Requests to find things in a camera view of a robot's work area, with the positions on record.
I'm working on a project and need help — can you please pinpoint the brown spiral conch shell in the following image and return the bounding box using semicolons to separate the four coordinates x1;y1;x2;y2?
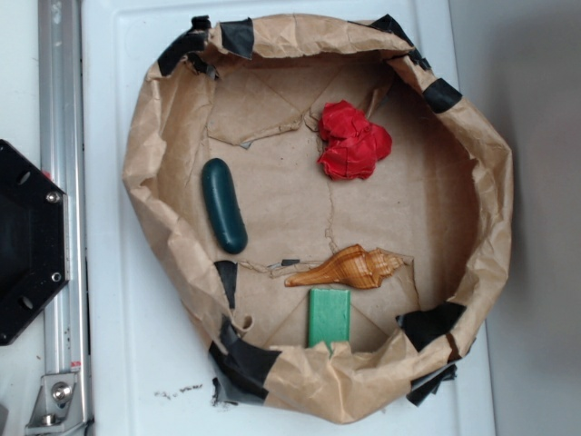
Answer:
284;244;404;290

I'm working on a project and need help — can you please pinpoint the brown paper lined bin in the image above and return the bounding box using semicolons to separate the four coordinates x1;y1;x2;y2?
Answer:
123;15;514;423

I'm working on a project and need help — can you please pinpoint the dark green oblong pickle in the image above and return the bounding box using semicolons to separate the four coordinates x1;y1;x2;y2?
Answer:
202;158;248;254

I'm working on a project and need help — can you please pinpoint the crumpled red paper ball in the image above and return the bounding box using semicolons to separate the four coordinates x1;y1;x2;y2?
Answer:
317;100;392;181

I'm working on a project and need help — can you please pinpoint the green rectangular block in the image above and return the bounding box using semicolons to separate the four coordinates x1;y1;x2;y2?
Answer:
308;288;350;354

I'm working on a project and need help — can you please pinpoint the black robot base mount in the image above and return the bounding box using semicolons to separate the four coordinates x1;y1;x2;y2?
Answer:
1;140;68;346

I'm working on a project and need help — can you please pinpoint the aluminium extrusion rail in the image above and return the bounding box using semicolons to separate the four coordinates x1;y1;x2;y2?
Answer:
38;1;94;435

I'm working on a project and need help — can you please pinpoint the metal corner bracket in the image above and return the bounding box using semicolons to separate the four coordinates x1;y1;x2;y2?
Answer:
25;372;85;435

